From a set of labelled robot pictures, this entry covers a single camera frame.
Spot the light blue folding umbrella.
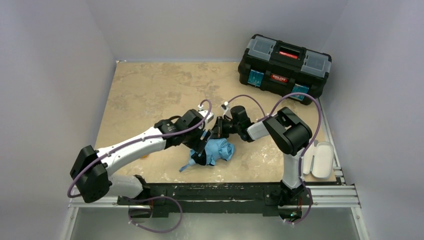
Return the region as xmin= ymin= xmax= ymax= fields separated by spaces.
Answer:
xmin=179 ymin=138 xmax=236 ymax=172

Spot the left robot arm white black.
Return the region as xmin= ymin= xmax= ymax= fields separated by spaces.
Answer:
xmin=70 ymin=109 xmax=214 ymax=203

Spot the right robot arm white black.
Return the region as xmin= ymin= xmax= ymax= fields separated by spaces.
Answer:
xmin=211 ymin=105 xmax=313 ymax=206

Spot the black toolbox with clear lids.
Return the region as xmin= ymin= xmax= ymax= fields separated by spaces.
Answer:
xmin=237 ymin=34 xmax=332 ymax=105

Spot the white glasses case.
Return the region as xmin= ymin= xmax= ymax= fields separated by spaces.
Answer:
xmin=302 ymin=140 xmax=335 ymax=179

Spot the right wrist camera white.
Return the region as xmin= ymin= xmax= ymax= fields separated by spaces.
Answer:
xmin=220 ymin=101 xmax=232 ymax=120

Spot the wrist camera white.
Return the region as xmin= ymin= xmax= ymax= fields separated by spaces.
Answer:
xmin=197 ymin=104 xmax=215 ymax=124
xmin=220 ymin=101 xmax=232 ymax=120

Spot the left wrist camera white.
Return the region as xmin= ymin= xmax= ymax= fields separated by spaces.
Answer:
xmin=197 ymin=104 xmax=215 ymax=124

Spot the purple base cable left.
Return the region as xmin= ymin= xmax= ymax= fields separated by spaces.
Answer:
xmin=119 ymin=195 xmax=183 ymax=234

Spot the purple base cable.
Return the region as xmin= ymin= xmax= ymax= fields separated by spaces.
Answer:
xmin=284 ymin=182 xmax=314 ymax=225
xmin=119 ymin=195 xmax=183 ymax=234

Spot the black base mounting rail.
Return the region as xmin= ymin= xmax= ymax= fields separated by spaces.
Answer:
xmin=117 ymin=181 xmax=311 ymax=219

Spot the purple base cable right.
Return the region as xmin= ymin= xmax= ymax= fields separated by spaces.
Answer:
xmin=284 ymin=182 xmax=314 ymax=225

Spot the aluminium frame rail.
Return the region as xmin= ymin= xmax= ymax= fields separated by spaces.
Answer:
xmin=61 ymin=107 xmax=360 ymax=240

